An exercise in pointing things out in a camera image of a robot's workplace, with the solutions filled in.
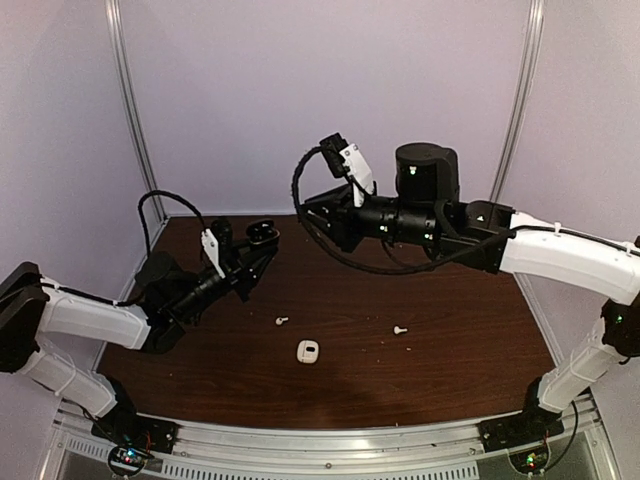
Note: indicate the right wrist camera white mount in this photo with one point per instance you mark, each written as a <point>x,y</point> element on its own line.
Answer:
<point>346,161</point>

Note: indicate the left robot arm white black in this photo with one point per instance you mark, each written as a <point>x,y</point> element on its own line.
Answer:
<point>33,306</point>

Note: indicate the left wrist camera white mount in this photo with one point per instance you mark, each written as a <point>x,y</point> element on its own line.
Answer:
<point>217,245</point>

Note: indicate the left aluminium frame post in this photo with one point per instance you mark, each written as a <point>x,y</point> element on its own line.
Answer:
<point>132,115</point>

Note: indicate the white earbud charging case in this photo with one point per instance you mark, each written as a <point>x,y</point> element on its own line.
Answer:
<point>307,352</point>

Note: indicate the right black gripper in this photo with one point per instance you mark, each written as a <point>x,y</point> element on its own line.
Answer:
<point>341,230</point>

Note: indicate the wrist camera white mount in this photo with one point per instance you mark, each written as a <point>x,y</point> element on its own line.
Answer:
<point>346,161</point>
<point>217,245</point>

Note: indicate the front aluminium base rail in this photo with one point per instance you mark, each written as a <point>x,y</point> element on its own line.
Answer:
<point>450,450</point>

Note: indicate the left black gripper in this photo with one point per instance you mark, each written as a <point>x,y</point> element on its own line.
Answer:
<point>238,267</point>

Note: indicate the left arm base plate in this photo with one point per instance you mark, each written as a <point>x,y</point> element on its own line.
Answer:
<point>135,432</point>

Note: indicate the right aluminium frame post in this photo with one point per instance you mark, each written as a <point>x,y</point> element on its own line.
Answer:
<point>527,70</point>

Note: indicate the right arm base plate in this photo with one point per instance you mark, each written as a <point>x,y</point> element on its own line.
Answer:
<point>518,429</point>

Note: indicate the black earbud charging case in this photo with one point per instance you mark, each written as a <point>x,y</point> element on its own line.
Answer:
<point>262,232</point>

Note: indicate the aluminium frame post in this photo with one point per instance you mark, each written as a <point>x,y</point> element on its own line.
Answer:
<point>527,70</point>
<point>132,115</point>

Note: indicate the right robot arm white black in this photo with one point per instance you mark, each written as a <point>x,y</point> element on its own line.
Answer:
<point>426,211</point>

